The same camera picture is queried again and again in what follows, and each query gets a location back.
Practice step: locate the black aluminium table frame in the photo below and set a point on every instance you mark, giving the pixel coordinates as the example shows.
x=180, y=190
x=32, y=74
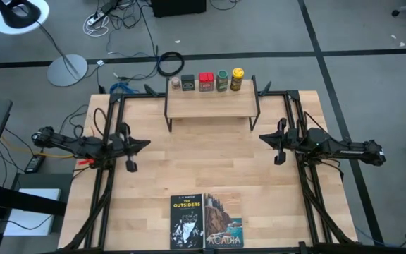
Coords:
x=139, y=94

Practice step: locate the black power adapter brick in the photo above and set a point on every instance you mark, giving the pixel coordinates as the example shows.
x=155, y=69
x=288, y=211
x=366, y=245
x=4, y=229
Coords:
x=34, y=164

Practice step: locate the Acadia lighthouse book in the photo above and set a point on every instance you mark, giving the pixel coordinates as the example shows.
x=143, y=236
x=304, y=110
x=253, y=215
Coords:
x=222, y=222

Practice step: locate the small glass spice jar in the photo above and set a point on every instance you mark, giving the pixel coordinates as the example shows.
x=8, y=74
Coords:
x=176, y=84

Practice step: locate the wooden shelf riser, black legs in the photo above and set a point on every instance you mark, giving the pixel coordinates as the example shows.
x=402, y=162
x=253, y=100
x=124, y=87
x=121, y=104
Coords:
x=210, y=106

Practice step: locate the yellow-lidded spice jar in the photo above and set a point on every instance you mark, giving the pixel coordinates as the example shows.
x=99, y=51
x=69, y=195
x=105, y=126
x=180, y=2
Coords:
x=237, y=79

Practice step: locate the red tape tag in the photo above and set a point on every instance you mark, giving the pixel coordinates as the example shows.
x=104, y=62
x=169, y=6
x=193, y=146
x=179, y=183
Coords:
x=86, y=162

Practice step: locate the red-lidded spice tin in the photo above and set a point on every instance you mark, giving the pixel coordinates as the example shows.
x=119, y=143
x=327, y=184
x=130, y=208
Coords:
x=206, y=82

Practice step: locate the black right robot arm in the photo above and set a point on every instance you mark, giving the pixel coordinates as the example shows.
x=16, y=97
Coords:
x=347, y=151

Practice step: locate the white panel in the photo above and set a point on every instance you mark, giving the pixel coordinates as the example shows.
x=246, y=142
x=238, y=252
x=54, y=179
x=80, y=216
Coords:
x=30, y=225

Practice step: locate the green-lidded spice jar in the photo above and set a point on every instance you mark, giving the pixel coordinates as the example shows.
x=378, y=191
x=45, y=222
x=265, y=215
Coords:
x=222, y=81

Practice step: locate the white power strip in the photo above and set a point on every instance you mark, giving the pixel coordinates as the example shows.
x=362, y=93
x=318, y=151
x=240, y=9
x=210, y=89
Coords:
x=95, y=17
x=90, y=31

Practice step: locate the black box on floor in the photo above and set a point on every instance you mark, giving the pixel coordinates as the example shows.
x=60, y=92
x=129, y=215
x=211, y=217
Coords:
x=178, y=7

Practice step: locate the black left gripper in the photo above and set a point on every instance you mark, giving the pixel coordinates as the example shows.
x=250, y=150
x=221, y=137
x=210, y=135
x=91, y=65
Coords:
x=127, y=148

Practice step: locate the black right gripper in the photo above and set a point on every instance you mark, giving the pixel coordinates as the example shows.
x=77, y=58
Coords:
x=294, y=141

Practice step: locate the black spice tin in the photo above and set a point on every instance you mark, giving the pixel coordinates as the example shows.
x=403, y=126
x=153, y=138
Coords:
x=187, y=84

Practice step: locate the white floor lamp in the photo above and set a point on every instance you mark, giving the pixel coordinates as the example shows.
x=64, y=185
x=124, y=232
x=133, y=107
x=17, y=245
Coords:
x=67, y=70

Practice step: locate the black The Outsiders book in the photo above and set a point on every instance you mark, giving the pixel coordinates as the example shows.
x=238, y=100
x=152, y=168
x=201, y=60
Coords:
x=187, y=222

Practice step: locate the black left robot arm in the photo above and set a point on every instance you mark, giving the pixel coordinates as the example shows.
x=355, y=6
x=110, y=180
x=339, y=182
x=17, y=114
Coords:
x=76, y=146

